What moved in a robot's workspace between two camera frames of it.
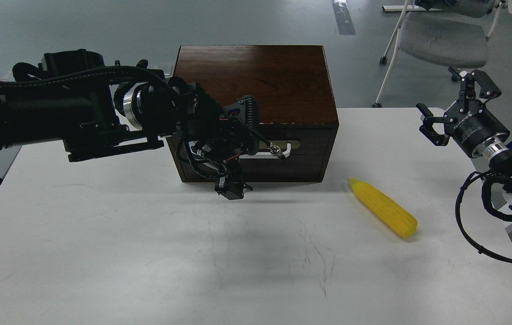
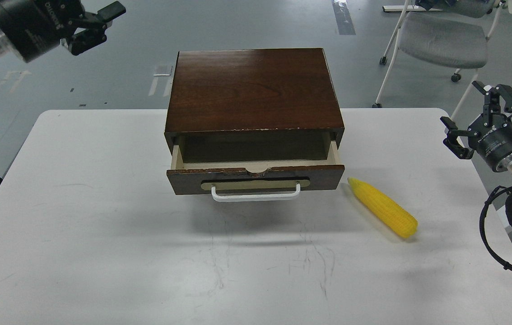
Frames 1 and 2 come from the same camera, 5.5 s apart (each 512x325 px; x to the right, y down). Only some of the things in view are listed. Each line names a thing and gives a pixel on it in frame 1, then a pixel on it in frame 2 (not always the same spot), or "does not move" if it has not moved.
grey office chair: [452, 34] does not move
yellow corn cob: [390, 213] does not move
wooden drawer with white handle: [281, 153] -> [253, 180]
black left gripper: [213, 137] -> [30, 27]
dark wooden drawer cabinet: [292, 85] does not move
